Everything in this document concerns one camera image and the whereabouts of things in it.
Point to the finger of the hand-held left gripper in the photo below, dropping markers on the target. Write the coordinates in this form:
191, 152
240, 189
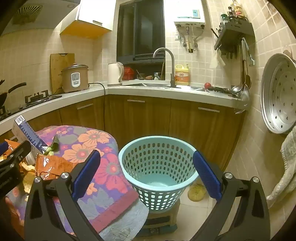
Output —
3, 147
19, 150

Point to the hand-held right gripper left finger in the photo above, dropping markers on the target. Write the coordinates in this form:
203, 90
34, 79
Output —
85, 176

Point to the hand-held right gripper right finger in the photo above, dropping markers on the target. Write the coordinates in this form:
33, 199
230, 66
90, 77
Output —
207, 176

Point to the orange snack bag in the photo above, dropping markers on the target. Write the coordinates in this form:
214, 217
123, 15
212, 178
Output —
12, 143

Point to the orange fruit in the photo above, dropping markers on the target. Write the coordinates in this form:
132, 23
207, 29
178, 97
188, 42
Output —
27, 167
28, 183

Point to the blue and white carton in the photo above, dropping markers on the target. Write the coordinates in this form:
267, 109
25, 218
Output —
27, 132

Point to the orange foil wrapper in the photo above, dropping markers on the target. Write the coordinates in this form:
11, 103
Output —
53, 165

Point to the green cucumber piece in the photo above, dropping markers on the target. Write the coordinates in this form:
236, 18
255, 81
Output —
55, 143

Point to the light blue plastic basket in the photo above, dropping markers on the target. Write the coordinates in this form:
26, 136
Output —
159, 184

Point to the yellowish peel piece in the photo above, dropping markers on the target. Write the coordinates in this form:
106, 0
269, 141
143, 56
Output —
196, 192

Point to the floral printed cloth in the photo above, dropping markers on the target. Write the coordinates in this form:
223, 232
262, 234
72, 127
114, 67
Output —
104, 166

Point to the black gas stove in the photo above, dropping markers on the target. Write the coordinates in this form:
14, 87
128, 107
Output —
37, 98

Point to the black frying pan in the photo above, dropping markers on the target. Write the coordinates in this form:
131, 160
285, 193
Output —
17, 86

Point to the small stool under basket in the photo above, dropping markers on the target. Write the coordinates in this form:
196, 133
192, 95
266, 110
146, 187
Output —
161, 220

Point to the wooden base cabinet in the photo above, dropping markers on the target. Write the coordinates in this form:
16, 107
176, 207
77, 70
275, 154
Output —
138, 115

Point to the pale hanging towel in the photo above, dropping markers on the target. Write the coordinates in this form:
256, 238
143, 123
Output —
286, 166

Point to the dark cloth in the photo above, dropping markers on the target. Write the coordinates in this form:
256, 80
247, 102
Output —
219, 90

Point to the brown rice cooker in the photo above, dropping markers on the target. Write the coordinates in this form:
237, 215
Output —
74, 80

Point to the red tomato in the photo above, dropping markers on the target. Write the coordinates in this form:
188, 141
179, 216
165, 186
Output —
208, 85

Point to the wooden cutting board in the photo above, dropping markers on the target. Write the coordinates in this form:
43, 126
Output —
56, 67

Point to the metal ladle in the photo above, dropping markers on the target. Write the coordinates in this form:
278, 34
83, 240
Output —
237, 89

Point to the yellow dish soap bottle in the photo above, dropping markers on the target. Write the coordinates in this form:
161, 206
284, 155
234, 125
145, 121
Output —
182, 76

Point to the white electric kettle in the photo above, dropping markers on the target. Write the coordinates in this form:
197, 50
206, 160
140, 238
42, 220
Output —
114, 74

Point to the round metal steamer tray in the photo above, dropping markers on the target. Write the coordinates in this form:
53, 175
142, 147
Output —
279, 97

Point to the red plastic basket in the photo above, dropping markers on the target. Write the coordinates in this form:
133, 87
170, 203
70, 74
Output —
128, 73

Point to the small printed cup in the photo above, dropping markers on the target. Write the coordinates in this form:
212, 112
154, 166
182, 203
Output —
157, 76

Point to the metal faucet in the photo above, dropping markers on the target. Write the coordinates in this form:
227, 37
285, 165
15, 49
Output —
173, 69

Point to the small bowl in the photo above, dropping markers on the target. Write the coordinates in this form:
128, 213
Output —
141, 76

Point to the white rag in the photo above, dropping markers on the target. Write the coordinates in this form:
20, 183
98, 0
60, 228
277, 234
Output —
217, 60

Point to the hanging peeler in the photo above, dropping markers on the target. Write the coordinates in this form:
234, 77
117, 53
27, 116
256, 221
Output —
250, 56

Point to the hanging wooden brush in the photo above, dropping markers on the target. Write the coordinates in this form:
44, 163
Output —
190, 46

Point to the ceiling vent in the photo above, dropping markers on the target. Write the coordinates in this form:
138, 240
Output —
26, 15

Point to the dark window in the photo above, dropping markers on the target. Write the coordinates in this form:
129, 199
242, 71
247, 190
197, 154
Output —
141, 30

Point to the white water heater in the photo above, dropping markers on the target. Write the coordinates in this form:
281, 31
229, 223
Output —
189, 11

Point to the row of seasoning bottles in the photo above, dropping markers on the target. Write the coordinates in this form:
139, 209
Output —
238, 10

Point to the wall socket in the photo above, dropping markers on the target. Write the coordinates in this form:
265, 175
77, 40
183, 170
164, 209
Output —
177, 37

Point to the dark wall shelf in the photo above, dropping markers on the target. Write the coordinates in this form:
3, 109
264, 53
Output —
233, 32

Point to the white wall cabinet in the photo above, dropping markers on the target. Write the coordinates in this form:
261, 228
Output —
92, 11

